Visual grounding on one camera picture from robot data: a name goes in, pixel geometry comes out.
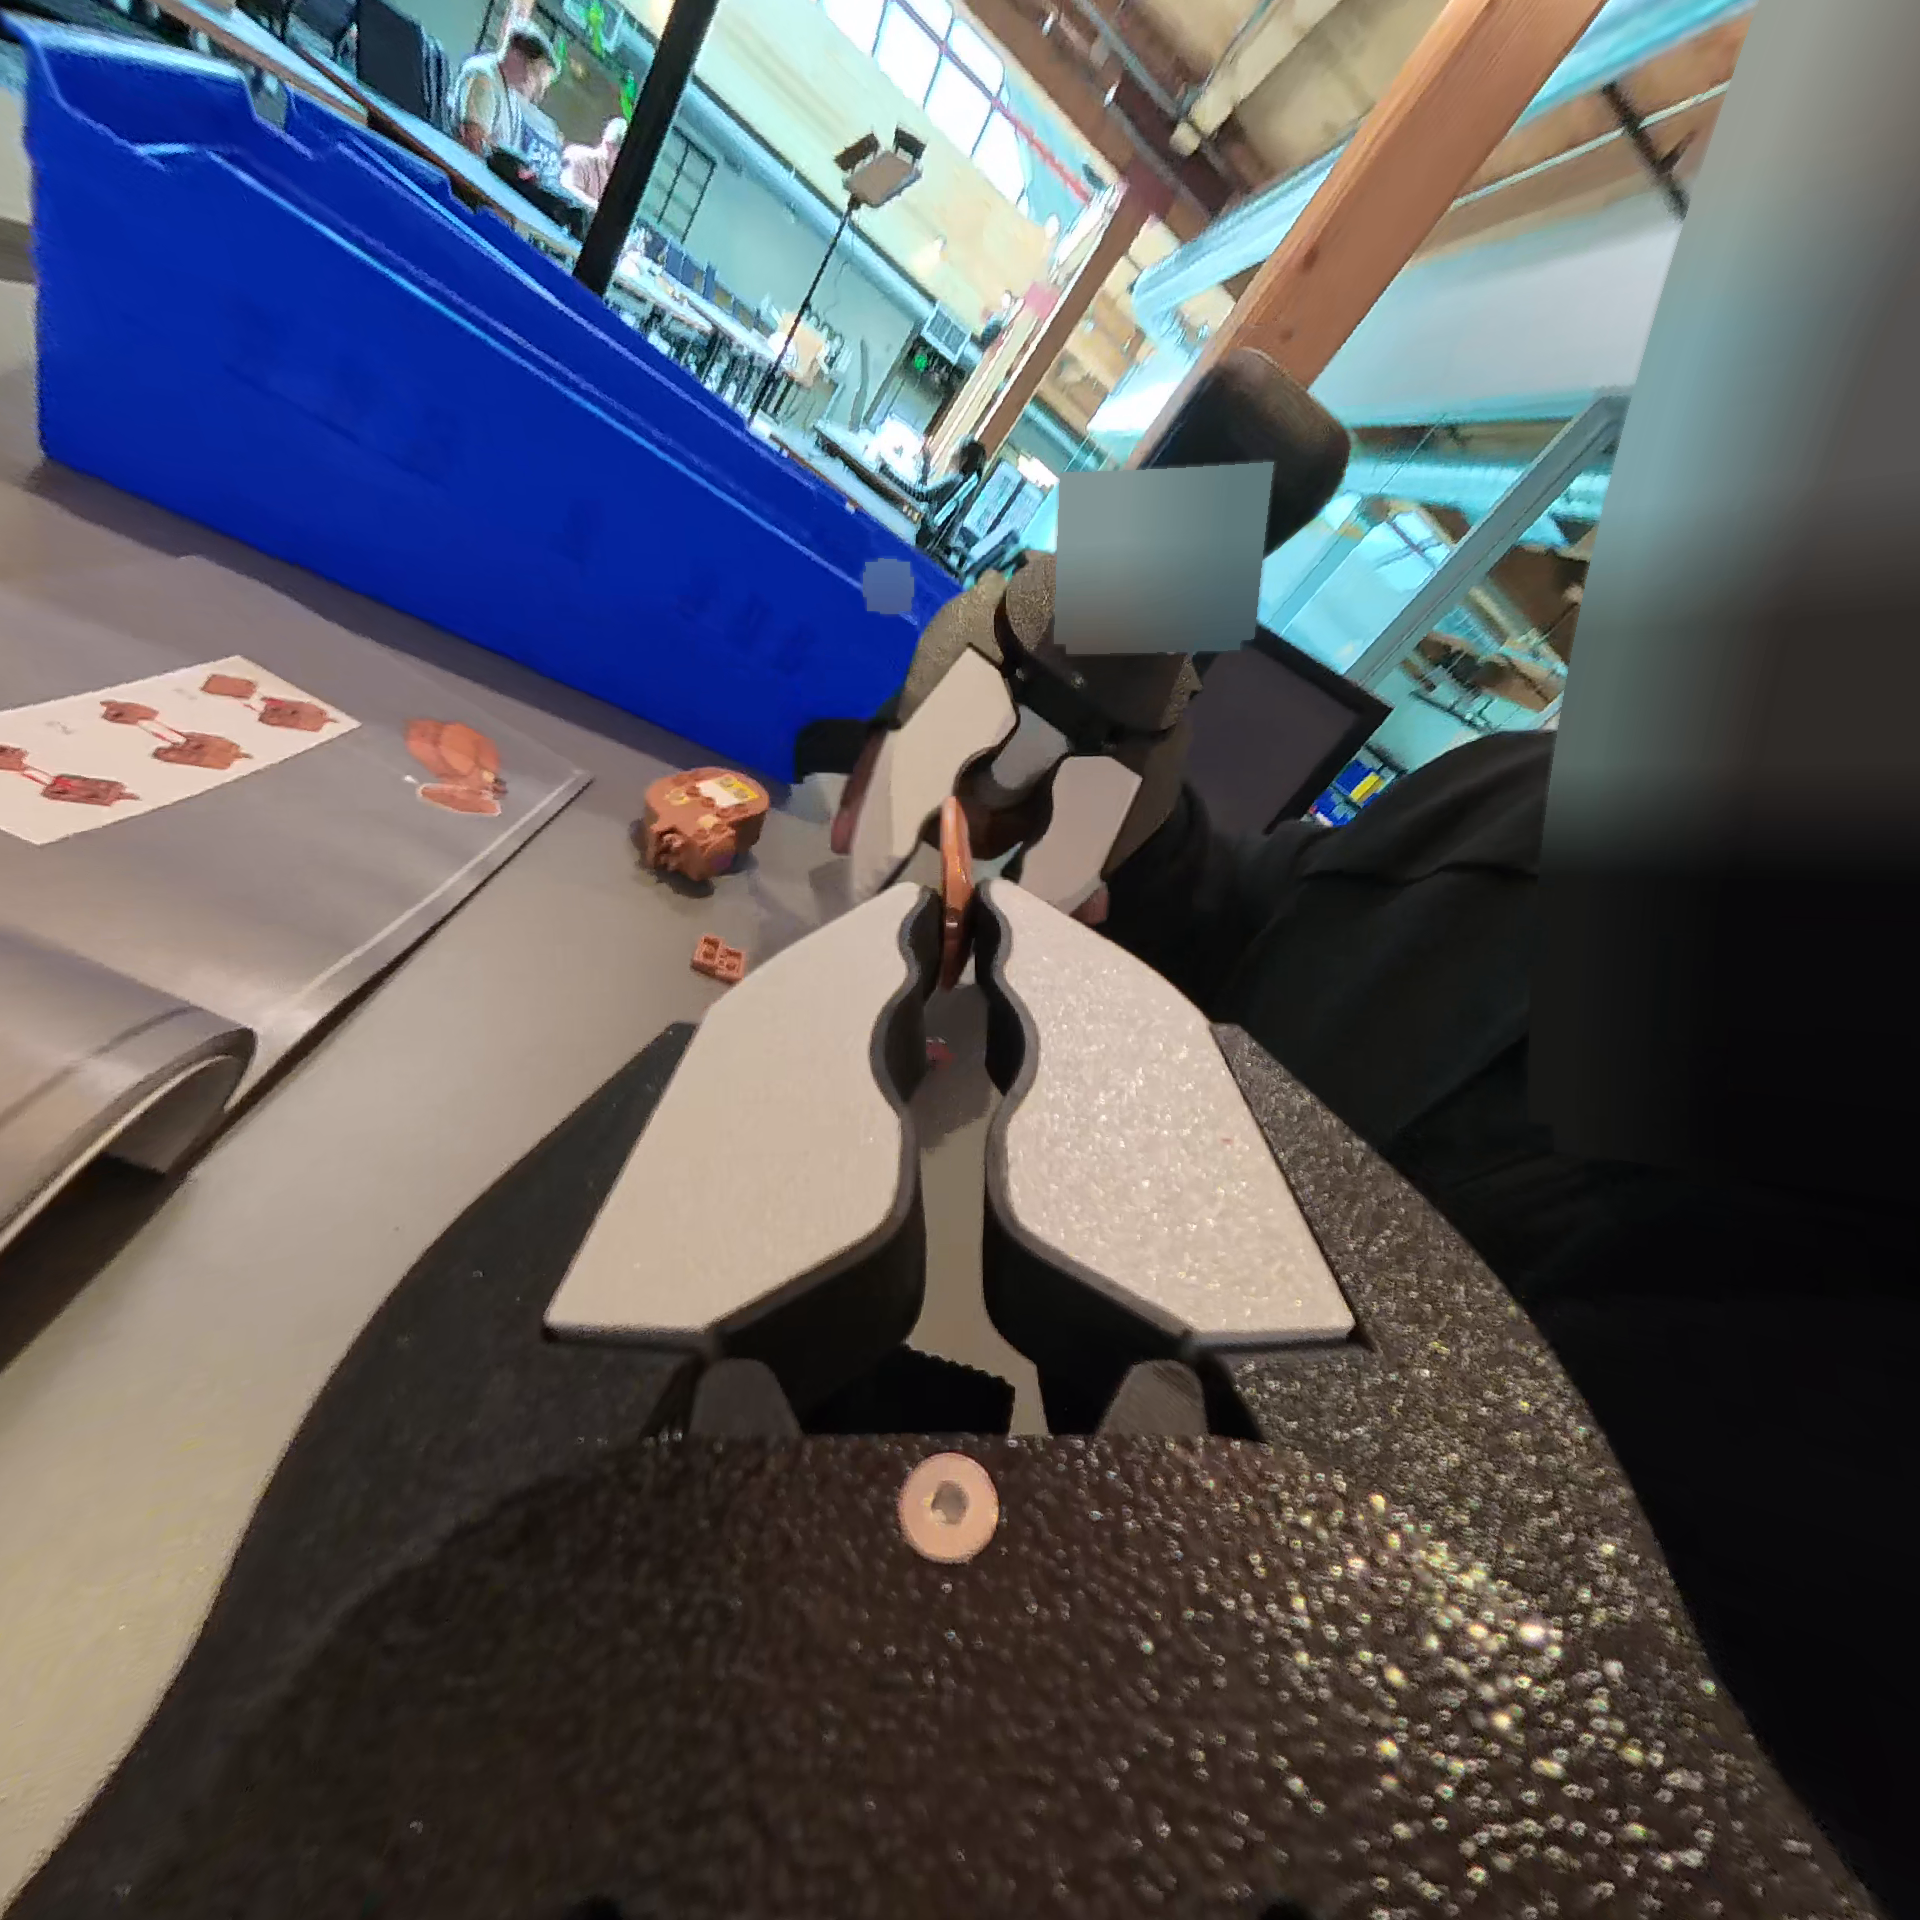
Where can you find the brown brick model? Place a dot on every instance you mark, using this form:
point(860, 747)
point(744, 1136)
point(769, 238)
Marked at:
point(705, 818)

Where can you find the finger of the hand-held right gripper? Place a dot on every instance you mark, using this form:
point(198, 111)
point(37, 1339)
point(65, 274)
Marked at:
point(1103, 818)
point(921, 763)

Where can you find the person's right forearm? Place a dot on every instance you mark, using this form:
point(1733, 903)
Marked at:
point(1349, 930)

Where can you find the blue plastic bin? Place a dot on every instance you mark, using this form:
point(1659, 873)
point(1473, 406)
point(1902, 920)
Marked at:
point(376, 376)

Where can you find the wooden beam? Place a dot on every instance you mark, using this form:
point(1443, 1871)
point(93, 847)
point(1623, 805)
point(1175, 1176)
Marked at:
point(1067, 317)
point(1395, 182)

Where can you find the dark monitor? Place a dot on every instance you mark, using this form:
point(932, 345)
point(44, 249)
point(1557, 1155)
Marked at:
point(1291, 734)

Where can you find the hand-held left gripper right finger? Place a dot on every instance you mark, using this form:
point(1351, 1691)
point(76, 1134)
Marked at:
point(1156, 1141)

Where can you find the small brown brick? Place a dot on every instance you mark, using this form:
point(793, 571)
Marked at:
point(721, 957)

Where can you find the grey instruction booklet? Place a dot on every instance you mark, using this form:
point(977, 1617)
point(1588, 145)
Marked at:
point(271, 886)

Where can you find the black pole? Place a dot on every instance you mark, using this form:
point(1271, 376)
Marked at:
point(646, 136)

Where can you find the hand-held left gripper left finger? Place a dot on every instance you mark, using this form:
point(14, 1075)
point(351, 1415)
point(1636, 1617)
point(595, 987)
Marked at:
point(750, 1141)

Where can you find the person's right hand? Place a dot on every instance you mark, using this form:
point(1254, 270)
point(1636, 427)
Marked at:
point(857, 809)

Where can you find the brown curved brick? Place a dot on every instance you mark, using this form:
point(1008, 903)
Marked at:
point(956, 901)

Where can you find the light stand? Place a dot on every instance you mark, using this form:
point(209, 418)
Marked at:
point(879, 171)

